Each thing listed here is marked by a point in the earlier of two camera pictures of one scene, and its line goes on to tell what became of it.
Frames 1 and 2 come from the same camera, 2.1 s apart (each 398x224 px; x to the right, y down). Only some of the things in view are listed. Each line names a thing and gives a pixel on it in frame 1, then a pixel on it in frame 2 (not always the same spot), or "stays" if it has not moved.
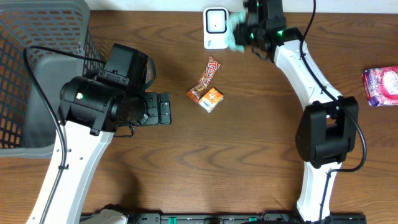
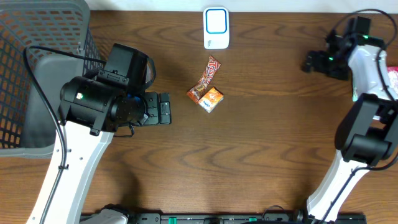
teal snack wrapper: [234, 18] to [355, 96]
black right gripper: [239, 33] to [319, 56]
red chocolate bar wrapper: [212, 68] stays
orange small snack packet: [211, 99] stays
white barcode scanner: [216, 28] stays
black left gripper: [158, 108] stays
